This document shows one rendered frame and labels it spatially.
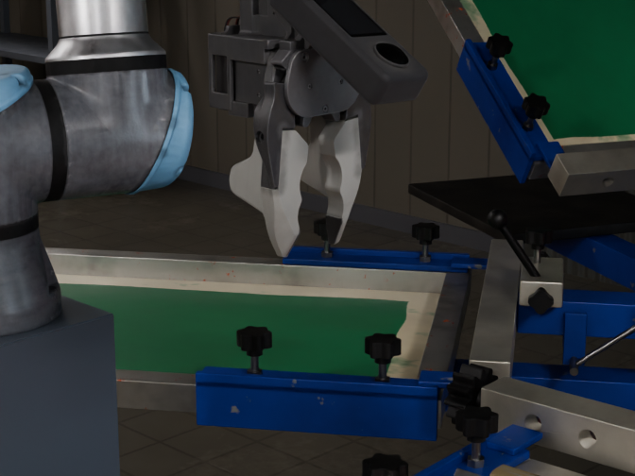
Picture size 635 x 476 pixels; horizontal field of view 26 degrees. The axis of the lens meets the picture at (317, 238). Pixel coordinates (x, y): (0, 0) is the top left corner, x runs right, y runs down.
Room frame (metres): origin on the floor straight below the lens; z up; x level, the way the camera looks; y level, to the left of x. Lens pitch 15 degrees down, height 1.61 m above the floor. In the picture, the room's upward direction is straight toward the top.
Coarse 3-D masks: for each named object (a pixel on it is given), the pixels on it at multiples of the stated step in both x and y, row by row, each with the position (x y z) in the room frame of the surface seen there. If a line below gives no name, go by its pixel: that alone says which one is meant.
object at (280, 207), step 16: (288, 144) 0.91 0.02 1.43; (304, 144) 0.92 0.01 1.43; (256, 160) 0.93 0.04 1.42; (288, 160) 0.91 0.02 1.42; (304, 160) 0.92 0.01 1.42; (240, 176) 0.94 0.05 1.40; (256, 176) 0.93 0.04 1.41; (288, 176) 0.91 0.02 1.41; (240, 192) 0.94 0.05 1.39; (256, 192) 0.93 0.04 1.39; (272, 192) 0.90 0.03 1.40; (288, 192) 0.91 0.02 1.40; (256, 208) 0.93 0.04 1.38; (272, 208) 0.91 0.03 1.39; (288, 208) 0.91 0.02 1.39; (272, 224) 0.91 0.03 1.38; (288, 224) 0.91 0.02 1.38; (272, 240) 0.92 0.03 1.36; (288, 240) 0.92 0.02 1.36
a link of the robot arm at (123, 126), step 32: (64, 0) 1.30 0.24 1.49; (96, 0) 1.29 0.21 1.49; (128, 0) 1.30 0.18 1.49; (64, 32) 1.30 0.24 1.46; (96, 32) 1.29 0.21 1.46; (128, 32) 1.30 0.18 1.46; (64, 64) 1.28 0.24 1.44; (96, 64) 1.27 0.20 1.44; (128, 64) 1.28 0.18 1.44; (160, 64) 1.30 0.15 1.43; (64, 96) 1.26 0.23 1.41; (96, 96) 1.26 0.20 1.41; (128, 96) 1.27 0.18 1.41; (160, 96) 1.29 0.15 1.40; (96, 128) 1.25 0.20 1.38; (128, 128) 1.26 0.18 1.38; (160, 128) 1.28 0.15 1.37; (192, 128) 1.30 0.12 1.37; (96, 160) 1.25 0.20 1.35; (128, 160) 1.26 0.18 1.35; (160, 160) 1.28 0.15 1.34; (64, 192) 1.25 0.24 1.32; (96, 192) 1.27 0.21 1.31; (128, 192) 1.30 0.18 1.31
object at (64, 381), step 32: (64, 320) 1.23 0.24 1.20; (96, 320) 1.24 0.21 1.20; (0, 352) 1.16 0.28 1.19; (32, 352) 1.19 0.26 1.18; (64, 352) 1.21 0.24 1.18; (96, 352) 1.24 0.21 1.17; (0, 384) 1.16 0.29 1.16; (32, 384) 1.19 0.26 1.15; (64, 384) 1.21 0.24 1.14; (96, 384) 1.24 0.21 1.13; (0, 416) 1.16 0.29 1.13; (32, 416) 1.18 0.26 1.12; (64, 416) 1.21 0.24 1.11; (96, 416) 1.24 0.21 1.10; (0, 448) 1.16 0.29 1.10; (32, 448) 1.18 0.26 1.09; (64, 448) 1.21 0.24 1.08; (96, 448) 1.23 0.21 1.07
